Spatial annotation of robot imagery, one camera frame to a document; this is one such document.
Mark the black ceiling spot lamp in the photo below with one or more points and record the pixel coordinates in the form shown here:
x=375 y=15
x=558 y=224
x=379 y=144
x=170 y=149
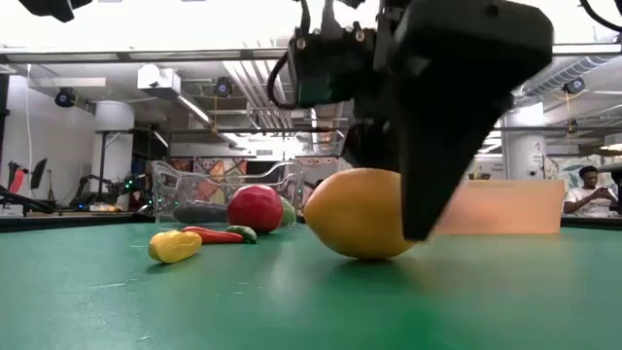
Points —
x=222 y=86
x=64 y=97
x=574 y=85

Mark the silver ceiling duct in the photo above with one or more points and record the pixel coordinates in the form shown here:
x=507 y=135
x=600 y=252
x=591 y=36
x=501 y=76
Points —
x=568 y=70

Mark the orange translucent basket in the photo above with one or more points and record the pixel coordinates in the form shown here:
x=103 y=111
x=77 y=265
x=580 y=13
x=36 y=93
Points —
x=510 y=206

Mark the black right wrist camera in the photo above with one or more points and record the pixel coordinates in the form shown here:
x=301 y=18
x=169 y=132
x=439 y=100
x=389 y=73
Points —
x=330 y=63

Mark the small black monitor on arm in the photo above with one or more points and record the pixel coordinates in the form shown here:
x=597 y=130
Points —
x=38 y=172

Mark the black background robot arm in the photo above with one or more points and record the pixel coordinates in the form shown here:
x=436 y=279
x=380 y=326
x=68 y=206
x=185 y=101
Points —
x=102 y=189

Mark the person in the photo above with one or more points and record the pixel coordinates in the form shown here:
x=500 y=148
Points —
x=590 y=194

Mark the bright red apple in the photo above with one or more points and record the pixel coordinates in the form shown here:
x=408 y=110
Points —
x=255 y=208

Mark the long red chili pepper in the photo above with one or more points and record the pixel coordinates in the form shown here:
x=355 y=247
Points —
x=214 y=235

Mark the clear plastic basket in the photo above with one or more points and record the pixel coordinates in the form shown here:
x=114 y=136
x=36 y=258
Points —
x=170 y=185

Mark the white ceiling box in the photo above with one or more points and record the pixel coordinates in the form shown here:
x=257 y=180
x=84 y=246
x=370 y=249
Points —
x=155 y=78

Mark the white round column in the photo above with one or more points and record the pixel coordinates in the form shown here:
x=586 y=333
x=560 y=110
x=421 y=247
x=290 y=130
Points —
x=114 y=146
x=525 y=146

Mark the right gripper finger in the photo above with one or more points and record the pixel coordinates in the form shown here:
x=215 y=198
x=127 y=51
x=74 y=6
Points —
x=437 y=160
x=371 y=146

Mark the orange yellow mango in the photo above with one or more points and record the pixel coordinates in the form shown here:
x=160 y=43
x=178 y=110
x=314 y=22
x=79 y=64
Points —
x=355 y=214

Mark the green table mat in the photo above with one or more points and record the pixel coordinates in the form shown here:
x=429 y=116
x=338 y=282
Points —
x=291 y=311

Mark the small yellow pepper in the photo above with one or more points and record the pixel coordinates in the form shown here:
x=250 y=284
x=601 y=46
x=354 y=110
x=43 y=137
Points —
x=175 y=247

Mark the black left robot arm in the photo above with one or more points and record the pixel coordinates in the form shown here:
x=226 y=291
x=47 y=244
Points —
x=53 y=7

